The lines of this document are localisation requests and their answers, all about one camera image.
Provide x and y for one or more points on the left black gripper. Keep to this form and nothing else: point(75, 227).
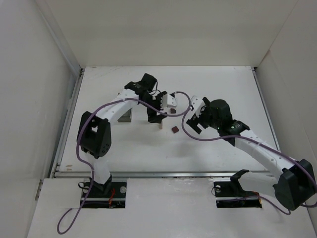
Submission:
point(153, 109)

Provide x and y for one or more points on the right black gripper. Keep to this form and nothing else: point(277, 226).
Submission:
point(200, 118)

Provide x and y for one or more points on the dark red cube block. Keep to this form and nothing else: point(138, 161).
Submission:
point(175, 129)

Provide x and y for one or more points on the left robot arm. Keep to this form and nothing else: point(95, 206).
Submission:
point(96, 138)

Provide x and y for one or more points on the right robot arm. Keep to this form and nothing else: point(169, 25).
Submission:
point(291, 182)

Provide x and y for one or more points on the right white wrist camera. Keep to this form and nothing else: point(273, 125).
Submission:
point(197, 104)

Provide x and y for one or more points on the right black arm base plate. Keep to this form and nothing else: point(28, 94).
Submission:
point(224, 191)

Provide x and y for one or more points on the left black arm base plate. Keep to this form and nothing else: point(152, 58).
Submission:
point(113, 196)

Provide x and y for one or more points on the aluminium left rail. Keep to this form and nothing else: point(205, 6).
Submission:
point(65, 126)

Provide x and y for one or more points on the aluminium front rail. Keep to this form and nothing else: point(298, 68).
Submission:
point(59, 174)

